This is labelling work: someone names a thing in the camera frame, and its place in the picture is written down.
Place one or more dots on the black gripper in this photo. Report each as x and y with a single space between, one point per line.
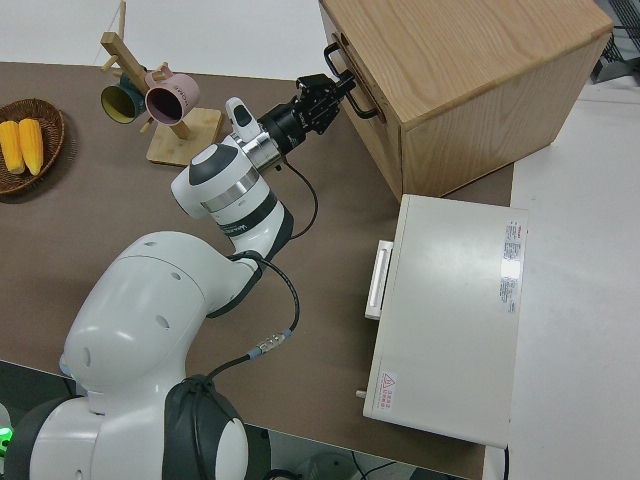
317 105

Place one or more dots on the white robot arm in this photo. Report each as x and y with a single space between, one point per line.
150 310

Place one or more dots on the wooden drawer cabinet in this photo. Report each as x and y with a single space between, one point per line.
475 75

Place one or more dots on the brown table mat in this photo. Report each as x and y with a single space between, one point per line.
325 225

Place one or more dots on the wooden mug tree stand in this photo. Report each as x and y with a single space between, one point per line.
185 137

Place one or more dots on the pink mug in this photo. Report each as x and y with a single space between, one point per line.
172 100

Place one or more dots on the teal mug with yellow inside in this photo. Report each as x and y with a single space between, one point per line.
119 102

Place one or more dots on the white toaster oven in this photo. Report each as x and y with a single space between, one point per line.
450 310

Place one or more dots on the round wicker basket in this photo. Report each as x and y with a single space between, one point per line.
47 150

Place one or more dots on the yellow corn cob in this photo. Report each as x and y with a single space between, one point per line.
10 147
31 145

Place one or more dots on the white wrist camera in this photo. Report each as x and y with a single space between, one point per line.
242 120

